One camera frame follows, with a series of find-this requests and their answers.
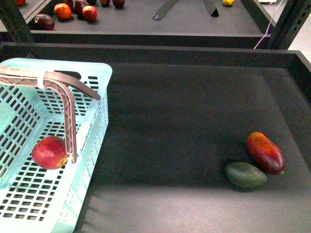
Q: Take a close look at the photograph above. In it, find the light blue plastic basket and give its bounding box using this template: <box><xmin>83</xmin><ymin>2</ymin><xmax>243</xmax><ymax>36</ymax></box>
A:
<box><xmin>0</xmin><ymin>58</ymin><xmax>112</xmax><ymax>233</ymax></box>

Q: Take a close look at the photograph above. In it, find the red yellow apple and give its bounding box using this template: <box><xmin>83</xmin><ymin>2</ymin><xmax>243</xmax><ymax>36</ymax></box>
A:
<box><xmin>31</xmin><ymin>136</ymin><xmax>69</xmax><ymax>170</ymax></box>

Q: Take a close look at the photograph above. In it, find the purple basket handle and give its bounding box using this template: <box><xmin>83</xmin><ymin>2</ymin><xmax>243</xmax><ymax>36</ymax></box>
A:
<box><xmin>0</xmin><ymin>66</ymin><xmax>77</xmax><ymax>164</ymax></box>
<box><xmin>44</xmin><ymin>71</ymin><xmax>101</xmax><ymax>100</ymax></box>

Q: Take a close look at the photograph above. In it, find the small red apple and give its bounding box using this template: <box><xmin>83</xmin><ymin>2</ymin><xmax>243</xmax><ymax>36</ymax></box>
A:
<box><xmin>82</xmin><ymin>6</ymin><xmax>97</xmax><ymax>22</ymax></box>

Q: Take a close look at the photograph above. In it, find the red apple far left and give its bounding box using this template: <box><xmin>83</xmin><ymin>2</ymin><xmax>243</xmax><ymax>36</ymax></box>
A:
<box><xmin>15</xmin><ymin>0</ymin><xmax>26</xmax><ymax>6</ymax></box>

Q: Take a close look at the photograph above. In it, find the black rear shelf tray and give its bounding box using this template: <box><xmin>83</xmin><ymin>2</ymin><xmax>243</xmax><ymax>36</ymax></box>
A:
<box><xmin>0</xmin><ymin>0</ymin><xmax>277</xmax><ymax>49</ymax></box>

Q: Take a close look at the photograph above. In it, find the green avocado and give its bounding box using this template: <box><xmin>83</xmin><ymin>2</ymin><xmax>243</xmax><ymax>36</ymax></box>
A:
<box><xmin>225</xmin><ymin>162</ymin><xmax>267</xmax><ymax>188</ymax></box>

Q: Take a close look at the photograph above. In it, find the black flat divider bar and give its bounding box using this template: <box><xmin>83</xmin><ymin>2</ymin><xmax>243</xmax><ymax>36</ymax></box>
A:
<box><xmin>152</xmin><ymin>0</ymin><xmax>178</xmax><ymax>20</ymax></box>

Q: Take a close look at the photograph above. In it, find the dark red plum right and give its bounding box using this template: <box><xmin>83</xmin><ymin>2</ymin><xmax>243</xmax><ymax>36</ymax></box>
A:
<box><xmin>112</xmin><ymin>0</ymin><xmax>125</xmax><ymax>9</ymax></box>

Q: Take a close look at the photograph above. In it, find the black triangular divider bar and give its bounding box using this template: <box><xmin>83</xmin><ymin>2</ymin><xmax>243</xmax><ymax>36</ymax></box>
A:
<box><xmin>203</xmin><ymin>0</ymin><xmax>219</xmax><ymax>17</ymax></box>

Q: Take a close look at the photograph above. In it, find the red orange mango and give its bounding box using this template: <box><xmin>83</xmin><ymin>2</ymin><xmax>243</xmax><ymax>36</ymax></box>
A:
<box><xmin>246</xmin><ymin>132</ymin><xmax>285</xmax><ymax>175</ymax></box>

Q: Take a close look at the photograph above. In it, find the small dark red plum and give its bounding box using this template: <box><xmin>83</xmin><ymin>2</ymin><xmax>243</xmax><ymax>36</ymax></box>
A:
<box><xmin>100</xmin><ymin>0</ymin><xmax>110</xmax><ymax>7</ymax></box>

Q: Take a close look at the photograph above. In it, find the dark red plum tall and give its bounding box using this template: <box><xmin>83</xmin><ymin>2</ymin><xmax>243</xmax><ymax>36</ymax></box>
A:
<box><xmin>86</xmin><ymin>0</ymin><xmax>97</xmax><ymax>5</ymax></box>

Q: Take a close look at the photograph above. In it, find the dark red plum front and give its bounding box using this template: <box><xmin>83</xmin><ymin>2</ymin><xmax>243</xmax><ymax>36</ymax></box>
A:
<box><xmin>73</xmin><ymin>0</ymin><xmax>88</xmax><ymax>17</ymax></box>

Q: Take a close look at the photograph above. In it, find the yellow lemon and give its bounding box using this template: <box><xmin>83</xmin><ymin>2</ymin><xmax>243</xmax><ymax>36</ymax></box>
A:
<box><xmin>223</xmin><ymin>0</ymin><xmax>235</xmax><ymax>7</ymax></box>

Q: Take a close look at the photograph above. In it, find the orange red tomato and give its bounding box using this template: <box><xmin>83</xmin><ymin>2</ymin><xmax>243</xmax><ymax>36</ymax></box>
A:
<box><xmin>54</xmin><ymin>3</ymin><xmax>72</xmax><ymax>20</ymax></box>

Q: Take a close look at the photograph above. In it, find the dark purple eggplant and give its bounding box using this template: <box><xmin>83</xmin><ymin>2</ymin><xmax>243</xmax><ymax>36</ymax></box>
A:
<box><xmin>34</xmin><ymin>14</ymin><xmax>55</xmax><ymax>31</ymax></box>

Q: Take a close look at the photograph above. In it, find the pink cable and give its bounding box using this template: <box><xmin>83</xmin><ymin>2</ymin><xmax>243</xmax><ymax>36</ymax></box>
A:
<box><xmin>254</xmin><ymin>0</ymin><xmax>284</xmax><ymax>50</ymax></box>

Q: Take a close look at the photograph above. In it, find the black perforated shelf post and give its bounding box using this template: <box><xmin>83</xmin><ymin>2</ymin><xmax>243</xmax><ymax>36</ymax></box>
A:
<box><xmin>265</xmin><ymin>0</ymin><xmax>311</xmax><ymax>50</ymax></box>

